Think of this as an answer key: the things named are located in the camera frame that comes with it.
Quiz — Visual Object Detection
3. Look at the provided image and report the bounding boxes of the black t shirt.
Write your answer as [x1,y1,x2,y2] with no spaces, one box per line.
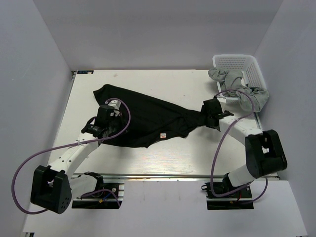
[93,84,219,148]

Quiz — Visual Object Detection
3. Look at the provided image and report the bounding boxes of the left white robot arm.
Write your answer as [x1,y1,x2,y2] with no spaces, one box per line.
[31,99,129,214]

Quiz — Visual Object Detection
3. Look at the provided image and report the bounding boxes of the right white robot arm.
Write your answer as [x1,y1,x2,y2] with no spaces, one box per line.
[201,97,287,197]

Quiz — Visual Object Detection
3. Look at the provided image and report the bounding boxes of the grey t shirt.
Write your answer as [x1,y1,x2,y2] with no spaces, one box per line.
[208,67,269,113]

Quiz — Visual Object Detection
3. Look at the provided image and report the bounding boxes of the white plastic basket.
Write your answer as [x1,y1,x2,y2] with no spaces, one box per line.
[212,54,267,103]

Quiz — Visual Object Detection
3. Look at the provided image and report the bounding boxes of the blue label sticker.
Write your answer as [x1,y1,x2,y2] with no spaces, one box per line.
[77,70,94,75]

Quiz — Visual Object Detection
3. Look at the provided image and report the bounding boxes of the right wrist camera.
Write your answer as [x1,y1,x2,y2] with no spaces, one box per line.
[216,97,226,104]

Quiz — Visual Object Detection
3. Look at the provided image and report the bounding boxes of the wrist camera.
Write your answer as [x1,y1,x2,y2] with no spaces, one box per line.
[216,97,226,104]
[105,99,121,117]

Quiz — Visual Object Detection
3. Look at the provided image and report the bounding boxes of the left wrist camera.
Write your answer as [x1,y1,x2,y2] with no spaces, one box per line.
[105,99,121,117]

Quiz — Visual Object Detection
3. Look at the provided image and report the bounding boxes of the aluminium table rail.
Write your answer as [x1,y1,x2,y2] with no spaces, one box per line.
[43,172,279,181]

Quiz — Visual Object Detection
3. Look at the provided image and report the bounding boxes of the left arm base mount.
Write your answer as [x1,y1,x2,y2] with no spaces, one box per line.
[70,172,124,209]

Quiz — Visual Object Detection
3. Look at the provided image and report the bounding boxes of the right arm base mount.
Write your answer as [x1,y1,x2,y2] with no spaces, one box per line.
[201,182,254,210]

